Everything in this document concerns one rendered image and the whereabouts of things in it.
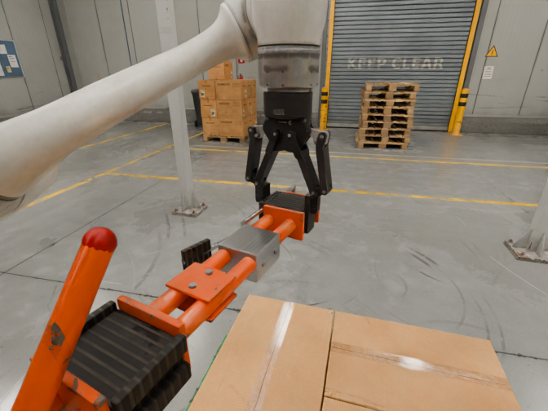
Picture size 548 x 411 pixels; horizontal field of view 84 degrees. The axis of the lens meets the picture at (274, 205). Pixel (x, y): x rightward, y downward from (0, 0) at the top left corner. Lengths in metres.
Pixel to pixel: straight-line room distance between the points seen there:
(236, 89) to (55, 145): 6.69
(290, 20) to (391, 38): 9.01
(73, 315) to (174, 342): 0.08
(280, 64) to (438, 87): 9.27
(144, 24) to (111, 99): 10.79
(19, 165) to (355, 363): 1.12
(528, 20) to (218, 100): 7.54
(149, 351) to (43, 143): 0.31
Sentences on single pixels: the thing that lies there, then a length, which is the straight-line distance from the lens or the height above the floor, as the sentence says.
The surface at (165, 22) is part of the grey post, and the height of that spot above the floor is 1.92.
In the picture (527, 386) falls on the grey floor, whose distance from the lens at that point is 2.27.
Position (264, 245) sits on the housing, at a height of 1.28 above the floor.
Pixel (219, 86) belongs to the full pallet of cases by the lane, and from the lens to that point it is 7.25.
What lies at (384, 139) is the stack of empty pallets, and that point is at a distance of 7.01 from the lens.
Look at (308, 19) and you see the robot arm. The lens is 0.45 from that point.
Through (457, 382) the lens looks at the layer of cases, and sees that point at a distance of 1.33.
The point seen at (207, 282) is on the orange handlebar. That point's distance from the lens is 0.36.
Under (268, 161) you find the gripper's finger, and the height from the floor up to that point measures 1.36.
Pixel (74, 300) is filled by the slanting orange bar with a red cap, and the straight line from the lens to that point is 0.26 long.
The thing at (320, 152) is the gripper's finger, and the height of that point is 1.39.
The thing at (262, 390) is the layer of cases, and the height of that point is 0.54.
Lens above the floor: 1.50
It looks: 24 degrees down
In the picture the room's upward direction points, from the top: straight up
